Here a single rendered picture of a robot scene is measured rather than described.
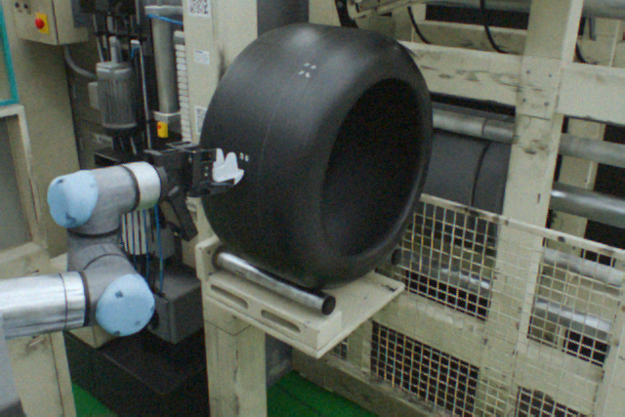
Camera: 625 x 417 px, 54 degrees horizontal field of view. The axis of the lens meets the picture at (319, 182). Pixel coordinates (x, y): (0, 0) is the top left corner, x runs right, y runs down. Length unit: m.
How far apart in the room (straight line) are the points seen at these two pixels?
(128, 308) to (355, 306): 0.80
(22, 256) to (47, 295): 0.87
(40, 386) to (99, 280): 1.06
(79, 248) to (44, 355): 0.92
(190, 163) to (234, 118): 0.20
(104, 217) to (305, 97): 0.42
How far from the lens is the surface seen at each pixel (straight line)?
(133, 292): 0.84
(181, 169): 1.03
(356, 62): 1.19
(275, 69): 1.19
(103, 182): 0.94
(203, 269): 1.52
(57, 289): 0.84
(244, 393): 1.90
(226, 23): 1.44
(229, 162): 1.10
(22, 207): 1.72
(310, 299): 1.35
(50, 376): 1.90
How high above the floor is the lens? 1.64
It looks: 22 degrees down
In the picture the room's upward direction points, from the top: 1 degrees clockwise
